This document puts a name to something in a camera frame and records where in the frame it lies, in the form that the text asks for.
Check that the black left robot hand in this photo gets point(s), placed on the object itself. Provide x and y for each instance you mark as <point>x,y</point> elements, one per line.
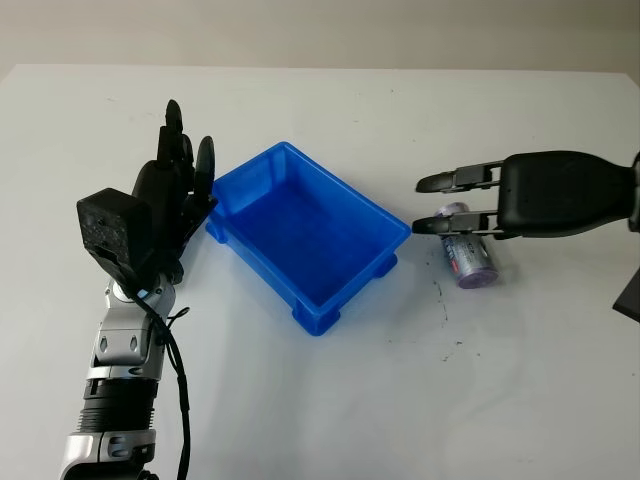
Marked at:
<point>160,200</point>

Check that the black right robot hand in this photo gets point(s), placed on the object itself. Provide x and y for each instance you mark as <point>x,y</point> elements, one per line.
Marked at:
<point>550,195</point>

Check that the silver cylindrical can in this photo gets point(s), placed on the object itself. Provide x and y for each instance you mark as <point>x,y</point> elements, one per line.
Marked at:
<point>472,260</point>

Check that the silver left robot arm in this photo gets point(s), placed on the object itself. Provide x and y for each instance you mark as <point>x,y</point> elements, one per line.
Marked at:
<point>120,340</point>

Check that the blue plastic tray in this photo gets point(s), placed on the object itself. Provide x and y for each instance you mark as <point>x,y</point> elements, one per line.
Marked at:
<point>310,235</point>

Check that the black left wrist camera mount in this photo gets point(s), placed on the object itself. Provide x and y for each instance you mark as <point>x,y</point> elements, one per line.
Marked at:
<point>112,230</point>

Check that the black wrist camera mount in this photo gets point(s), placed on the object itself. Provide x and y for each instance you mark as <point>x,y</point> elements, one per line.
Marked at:
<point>112,230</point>
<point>631,300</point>

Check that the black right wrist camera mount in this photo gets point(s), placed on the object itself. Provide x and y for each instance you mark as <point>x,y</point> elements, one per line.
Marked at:
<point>631,300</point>

